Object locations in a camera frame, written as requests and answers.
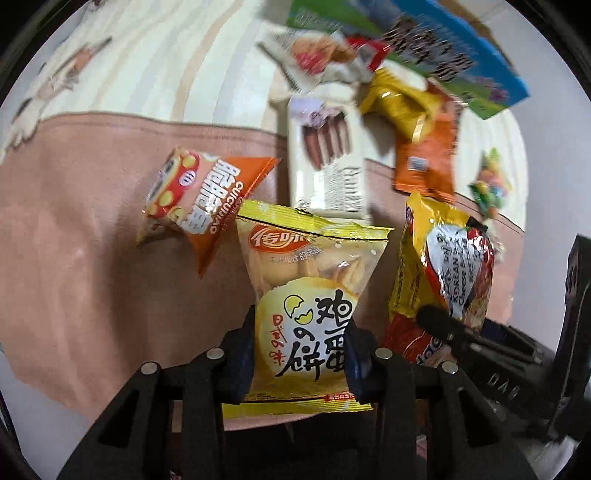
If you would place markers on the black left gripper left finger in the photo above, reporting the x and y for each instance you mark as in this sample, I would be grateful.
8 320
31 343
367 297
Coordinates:
167 422

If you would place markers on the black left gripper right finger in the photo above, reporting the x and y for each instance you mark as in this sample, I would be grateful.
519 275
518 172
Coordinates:
430 423

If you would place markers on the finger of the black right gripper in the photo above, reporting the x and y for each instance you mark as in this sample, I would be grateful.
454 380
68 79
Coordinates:
458 340

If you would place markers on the yellow Korean cheese ramen packet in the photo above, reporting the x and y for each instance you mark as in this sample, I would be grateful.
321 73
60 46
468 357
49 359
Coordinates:
446 260

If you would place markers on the yellow egg cookie packet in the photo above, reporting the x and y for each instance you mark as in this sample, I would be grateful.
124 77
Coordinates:
308 274

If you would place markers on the orange panda snack packet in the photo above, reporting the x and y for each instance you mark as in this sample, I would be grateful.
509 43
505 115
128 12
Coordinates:
197 195

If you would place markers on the red triangular snack packet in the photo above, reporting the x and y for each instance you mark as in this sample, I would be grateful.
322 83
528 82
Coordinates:
371 52

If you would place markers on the green colourful candy packet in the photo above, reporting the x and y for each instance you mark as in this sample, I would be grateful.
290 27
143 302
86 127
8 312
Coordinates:
491 186

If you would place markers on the yellow foil snack packet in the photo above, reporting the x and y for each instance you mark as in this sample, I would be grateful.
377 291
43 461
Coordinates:
412 112

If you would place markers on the cream chocolate stick box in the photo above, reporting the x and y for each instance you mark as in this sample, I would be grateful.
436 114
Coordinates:
327 173

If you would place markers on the blue green milk carton box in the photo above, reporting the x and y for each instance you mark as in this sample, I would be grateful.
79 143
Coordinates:
429 39

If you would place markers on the white oat cookie packet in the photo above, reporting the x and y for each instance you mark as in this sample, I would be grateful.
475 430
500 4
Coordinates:
310 58

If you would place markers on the striped and pink bed sheet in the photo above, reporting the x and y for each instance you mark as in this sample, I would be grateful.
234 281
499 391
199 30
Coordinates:
82 305

